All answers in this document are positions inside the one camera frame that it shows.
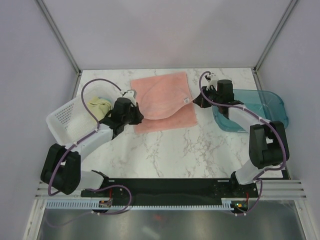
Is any right aluminium frame post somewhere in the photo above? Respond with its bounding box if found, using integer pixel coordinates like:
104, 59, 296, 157
252, 0, 300, 75

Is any blue towel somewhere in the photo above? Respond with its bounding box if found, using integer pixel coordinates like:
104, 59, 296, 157
99, 97, 112, 103

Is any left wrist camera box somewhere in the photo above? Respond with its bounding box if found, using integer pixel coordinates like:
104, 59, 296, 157
122, 89, 137, 107

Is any aluminium frame post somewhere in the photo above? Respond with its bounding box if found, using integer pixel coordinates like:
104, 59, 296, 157
252, 0, 300, 75
34, 0, 82, 76

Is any white slotted cable duct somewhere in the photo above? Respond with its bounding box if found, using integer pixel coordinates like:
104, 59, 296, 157
45, 198, 235, 211

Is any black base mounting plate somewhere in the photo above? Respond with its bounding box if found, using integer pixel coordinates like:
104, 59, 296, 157
80, 178, 258, 205

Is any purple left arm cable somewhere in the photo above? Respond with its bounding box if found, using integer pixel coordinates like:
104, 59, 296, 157
47, 78, 133, 228

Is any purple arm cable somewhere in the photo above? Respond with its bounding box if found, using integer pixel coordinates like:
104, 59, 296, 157
47, 78, 133, 228
198, 70, 290, 217

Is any left aluminium frame post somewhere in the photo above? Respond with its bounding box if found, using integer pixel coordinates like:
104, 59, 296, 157
34, 0, 82, 76

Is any white perforated plastic basket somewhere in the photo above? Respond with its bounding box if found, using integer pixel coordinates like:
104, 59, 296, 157
46, 82, 121, 145

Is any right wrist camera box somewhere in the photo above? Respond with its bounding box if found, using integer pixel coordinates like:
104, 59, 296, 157
204, 72, 219, 91

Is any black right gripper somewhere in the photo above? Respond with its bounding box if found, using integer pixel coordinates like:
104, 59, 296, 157
194, 86, 222, 109

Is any aluminium table edge rail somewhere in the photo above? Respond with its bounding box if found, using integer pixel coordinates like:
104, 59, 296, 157
34, 178, 307, 201

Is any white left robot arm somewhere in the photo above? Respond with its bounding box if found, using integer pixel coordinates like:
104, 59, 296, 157
40, 97, 144, 197

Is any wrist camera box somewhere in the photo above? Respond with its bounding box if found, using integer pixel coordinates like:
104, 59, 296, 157
204, 72, 219, 91
122, 89, 137, 107

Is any teal translucent plastic tub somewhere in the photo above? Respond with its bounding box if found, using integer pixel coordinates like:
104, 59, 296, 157
212, 89, 289, 133

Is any pink towel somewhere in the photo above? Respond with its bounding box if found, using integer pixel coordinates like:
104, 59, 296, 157
130, 71, 197, 134

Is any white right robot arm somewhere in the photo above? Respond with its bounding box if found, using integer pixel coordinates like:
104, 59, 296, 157
193, 79, 290, 197

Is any yellow towel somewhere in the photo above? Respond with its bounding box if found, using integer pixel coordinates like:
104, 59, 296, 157
87, 96, 113, 121

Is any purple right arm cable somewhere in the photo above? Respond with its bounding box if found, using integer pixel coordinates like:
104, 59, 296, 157
198, 70, 290, 217

